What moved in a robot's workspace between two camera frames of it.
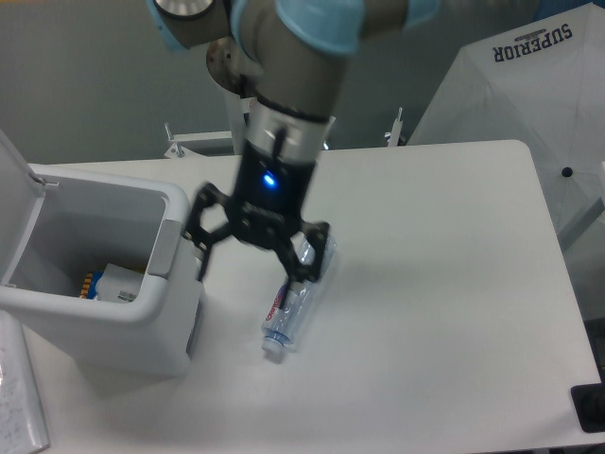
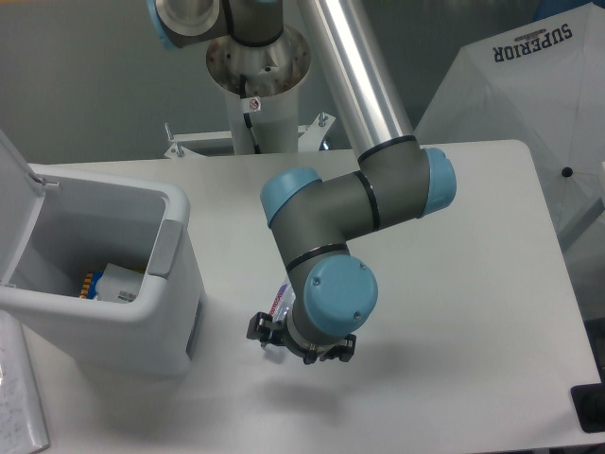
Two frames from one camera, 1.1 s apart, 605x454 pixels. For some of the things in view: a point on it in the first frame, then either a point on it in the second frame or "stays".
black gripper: x=270 y=198 to x=309 y=353
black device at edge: x=589 y=401 stays
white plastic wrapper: x=119 y=285 stays
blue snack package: x=88 y=289 stays
